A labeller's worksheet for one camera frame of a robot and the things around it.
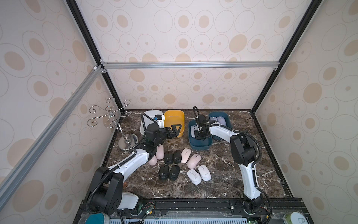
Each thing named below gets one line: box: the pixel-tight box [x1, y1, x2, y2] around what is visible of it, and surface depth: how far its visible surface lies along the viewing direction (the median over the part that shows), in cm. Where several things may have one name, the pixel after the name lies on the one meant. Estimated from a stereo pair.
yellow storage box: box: [164, 109, 185, 138], surface depth 113 cm
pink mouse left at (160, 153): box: [155, 144, 165, 160], surface depth 94 cm
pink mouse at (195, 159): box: [186, 153, 202, 169], surface depth 91 cm
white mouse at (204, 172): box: [198, 164, 212, 182], surface depth 85 cm
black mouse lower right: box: [168, 164, 181, 181], surface depth 86 cm
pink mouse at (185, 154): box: [180, 147, 192, 164], surface depth 94 cm
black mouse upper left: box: [164, 150, 173, 165], surface depth 91 cm
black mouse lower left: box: [158, 164, 170, 181], surface depth 86 cm
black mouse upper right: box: [173, 149, 182, 164], surface depth 91 cm
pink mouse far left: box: [148, 154, 158, 166], surface depth 91 cm
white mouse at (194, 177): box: [186, 168, 202, 186], surface depth 84 cm
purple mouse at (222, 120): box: [216, 116, 227, 126], surface depth 112 cm
